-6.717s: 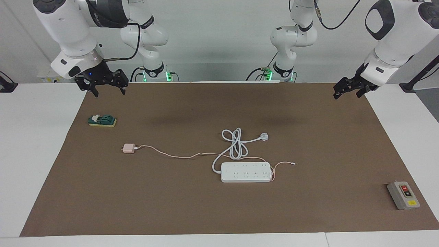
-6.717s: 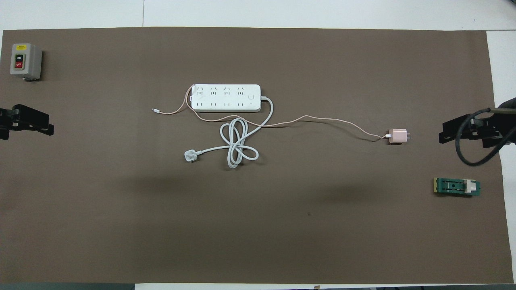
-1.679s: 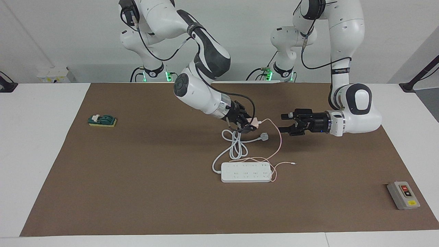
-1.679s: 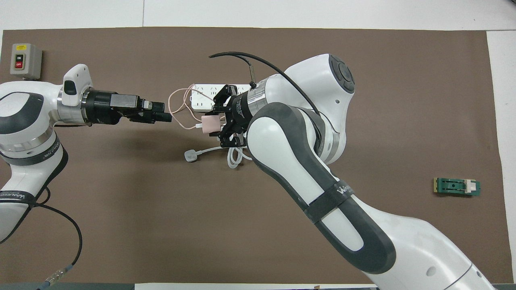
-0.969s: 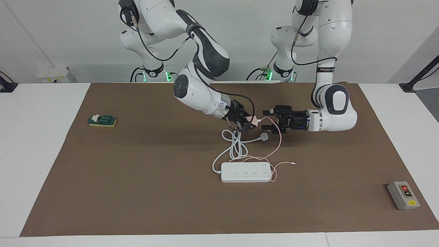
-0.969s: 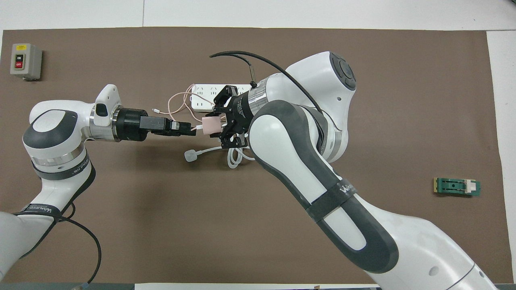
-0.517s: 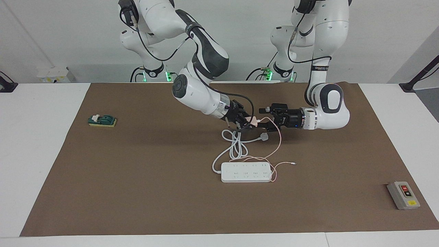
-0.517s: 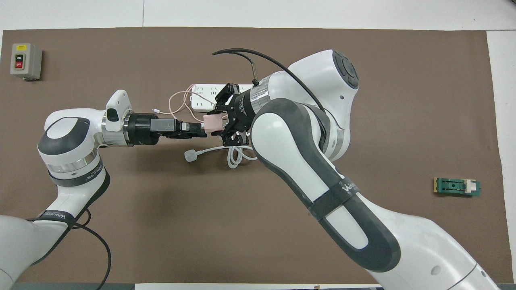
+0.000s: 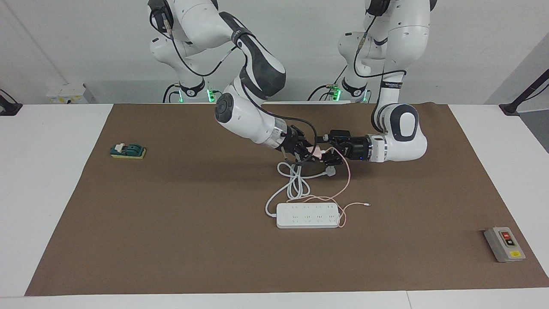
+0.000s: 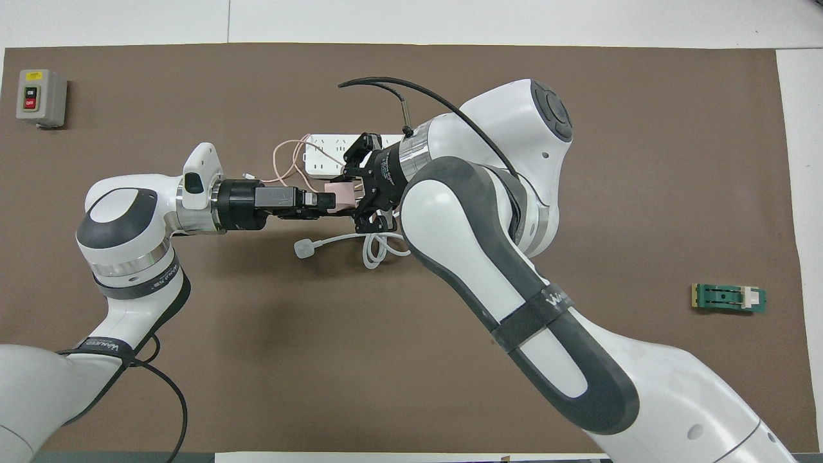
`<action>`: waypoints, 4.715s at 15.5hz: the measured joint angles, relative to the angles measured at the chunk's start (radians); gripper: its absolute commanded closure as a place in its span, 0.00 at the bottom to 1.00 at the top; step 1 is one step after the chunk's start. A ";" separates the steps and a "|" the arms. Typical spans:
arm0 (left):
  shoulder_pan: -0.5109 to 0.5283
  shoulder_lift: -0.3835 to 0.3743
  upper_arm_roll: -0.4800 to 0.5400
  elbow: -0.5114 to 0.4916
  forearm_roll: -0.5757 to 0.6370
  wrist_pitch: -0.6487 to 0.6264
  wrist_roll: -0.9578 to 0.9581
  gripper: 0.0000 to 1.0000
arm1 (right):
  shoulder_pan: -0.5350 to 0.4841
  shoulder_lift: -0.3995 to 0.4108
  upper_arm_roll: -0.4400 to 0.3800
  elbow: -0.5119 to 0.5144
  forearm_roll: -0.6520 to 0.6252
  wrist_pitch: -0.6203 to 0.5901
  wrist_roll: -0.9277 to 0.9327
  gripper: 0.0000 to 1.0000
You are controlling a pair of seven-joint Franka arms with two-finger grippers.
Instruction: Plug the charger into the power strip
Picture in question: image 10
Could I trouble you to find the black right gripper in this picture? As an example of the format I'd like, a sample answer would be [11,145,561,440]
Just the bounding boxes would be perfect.
[315,132,412,233]

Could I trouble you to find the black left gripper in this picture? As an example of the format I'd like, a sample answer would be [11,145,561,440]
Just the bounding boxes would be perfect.
[215,181,317,229]

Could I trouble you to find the pink charger adapter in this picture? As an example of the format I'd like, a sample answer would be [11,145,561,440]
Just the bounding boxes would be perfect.
[323,182,358,212]

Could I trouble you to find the pink charging cable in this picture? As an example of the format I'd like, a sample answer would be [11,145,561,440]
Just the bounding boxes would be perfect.
[243,140,322,194]

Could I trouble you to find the white power strip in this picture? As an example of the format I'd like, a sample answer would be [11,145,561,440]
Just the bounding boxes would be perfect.
[302,133,406,179]

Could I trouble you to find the brown table mat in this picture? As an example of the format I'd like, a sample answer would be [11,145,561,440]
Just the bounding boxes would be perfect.
[0,42,818,454]

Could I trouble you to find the white power strip cord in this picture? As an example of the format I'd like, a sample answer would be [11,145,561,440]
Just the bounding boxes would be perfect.
[294,228,412,271]

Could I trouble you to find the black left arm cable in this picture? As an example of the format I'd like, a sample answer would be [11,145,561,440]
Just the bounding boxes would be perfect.
[58,334,188,463]

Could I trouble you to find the grey on-off switch box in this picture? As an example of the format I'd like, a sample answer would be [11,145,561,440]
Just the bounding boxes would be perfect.
[16,69,68,129]

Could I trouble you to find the green knife switch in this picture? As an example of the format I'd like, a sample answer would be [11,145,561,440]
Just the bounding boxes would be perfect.
[691,284,768,316]

